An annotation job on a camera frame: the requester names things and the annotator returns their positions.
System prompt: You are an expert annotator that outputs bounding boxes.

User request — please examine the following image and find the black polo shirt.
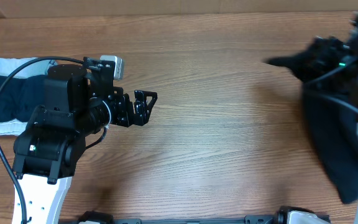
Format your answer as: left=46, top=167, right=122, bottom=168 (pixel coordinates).
left=264, top=37, right=358, bottom=204

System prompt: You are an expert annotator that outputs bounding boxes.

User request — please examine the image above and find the folded light grey garment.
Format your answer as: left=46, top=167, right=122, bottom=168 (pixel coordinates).
left=0, top=57, right=58, bottom=136

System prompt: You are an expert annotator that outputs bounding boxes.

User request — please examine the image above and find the folded navy garment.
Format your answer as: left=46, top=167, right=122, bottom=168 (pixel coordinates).
left=0, top=75, right=46, bottom=123

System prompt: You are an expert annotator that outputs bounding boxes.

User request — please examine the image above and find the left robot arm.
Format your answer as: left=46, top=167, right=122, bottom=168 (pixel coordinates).
left=13, top=62, right=157, bottom=223

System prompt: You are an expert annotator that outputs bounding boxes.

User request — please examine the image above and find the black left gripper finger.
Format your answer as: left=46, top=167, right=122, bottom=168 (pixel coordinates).
left=134, top=101, right=151, bottom=126
left=134, top=90, right=158, bottom=109

